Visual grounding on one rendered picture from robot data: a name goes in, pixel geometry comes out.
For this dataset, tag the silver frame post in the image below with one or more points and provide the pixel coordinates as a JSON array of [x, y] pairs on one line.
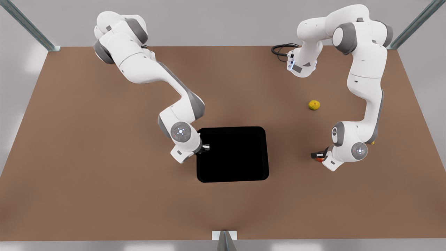
[[224, 240], [28, 26], [414, 24]]

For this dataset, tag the black storage box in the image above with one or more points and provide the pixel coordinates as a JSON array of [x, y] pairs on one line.
[[232, 155]]

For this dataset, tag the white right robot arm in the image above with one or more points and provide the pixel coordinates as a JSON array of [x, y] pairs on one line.
[[139, 64]]

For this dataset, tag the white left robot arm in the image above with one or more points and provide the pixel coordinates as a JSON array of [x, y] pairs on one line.
[[366, 69]]

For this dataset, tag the bumpy yellow-green fruit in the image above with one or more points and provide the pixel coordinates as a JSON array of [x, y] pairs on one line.
[[314, 105]]

